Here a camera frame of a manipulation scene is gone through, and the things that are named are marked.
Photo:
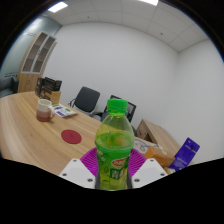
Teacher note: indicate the purple upright package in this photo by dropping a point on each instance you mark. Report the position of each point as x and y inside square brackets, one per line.
[185, 155]

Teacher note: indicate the white and brown mug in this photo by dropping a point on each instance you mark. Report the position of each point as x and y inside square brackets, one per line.
[43, 111]

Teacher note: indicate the white printed leaflet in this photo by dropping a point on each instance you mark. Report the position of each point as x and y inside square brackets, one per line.
[64, 110]

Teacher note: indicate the grey mesh office chair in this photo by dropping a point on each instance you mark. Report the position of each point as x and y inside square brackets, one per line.
[131, 111]

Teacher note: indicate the flat round red coaster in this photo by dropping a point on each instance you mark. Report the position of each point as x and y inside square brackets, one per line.
[71, 136]

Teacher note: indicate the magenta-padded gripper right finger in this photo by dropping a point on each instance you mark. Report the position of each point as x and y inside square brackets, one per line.
[148, 170]

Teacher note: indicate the wooden shelf cabinet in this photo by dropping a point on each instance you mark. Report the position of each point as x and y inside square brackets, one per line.
[30, 80]

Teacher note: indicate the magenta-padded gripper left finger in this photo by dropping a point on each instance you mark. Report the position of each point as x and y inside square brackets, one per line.
[77, 171]

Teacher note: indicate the wooden side desk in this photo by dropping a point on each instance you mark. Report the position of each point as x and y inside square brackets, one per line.
[160, 133]

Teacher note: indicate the ceiling light panel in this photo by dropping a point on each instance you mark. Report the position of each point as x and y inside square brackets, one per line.
[149, 1]
[57, 6]

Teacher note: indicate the black sofa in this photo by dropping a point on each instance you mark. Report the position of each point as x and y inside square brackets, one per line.
[14, 85]

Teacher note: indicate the green drink bottle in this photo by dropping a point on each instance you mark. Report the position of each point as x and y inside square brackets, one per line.
[114, 146]

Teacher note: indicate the black padded chair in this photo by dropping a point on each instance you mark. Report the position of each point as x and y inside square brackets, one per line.
[86, 98]

